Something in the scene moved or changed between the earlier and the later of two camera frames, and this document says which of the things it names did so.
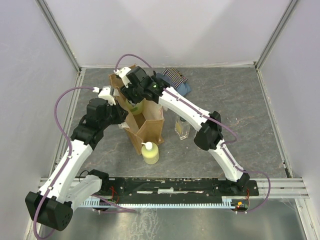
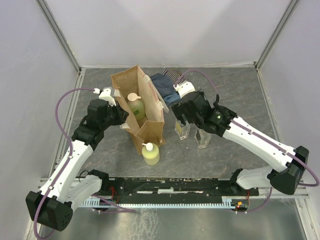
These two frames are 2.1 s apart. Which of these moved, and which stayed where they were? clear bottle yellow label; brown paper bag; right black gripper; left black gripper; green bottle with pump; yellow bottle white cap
Moved: green bottle with pump; right black gripper
Stayed: brown paper bag; left black gripper; clear bottle yellow label; yellow bottle white cap
